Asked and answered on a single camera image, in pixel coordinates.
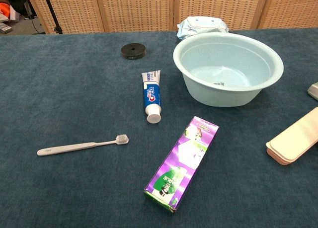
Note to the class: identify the black stand foot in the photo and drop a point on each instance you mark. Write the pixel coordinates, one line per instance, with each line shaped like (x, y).
(29, 12)

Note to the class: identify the purple green toothpaste carton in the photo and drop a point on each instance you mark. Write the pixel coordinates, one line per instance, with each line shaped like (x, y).
(183, 161)

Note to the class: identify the light blue plastic basin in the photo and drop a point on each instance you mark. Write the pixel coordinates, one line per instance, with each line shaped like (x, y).
(208, 94)

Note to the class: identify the wicker folding screen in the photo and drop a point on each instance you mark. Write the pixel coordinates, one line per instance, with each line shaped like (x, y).
(139, 9)

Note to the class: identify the dark blue table mat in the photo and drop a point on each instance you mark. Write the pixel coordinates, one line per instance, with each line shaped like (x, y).
(74, 89)

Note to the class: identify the light blue wet wipes pack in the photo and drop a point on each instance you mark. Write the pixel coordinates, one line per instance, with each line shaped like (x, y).
(198, 25)

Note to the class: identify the small green soap packet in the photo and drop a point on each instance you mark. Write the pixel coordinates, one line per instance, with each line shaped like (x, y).
(313, 91)

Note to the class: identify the blue white toothpaste tube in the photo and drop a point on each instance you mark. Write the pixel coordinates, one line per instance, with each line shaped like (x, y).
(152, 96)

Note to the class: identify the white toothbrush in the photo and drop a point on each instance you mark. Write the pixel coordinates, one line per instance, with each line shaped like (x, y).
(74, 147)

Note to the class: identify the black round disc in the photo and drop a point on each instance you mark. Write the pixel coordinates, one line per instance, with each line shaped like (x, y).
(133, 51)

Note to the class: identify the orange white clutter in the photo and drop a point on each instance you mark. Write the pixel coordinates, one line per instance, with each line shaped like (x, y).
(5, 10)

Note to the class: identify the grey flat device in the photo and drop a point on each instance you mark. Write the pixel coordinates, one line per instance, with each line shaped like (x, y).
(4, 28)

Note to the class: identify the black tripod stand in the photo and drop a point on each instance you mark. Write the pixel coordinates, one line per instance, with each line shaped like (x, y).
(53, 14)

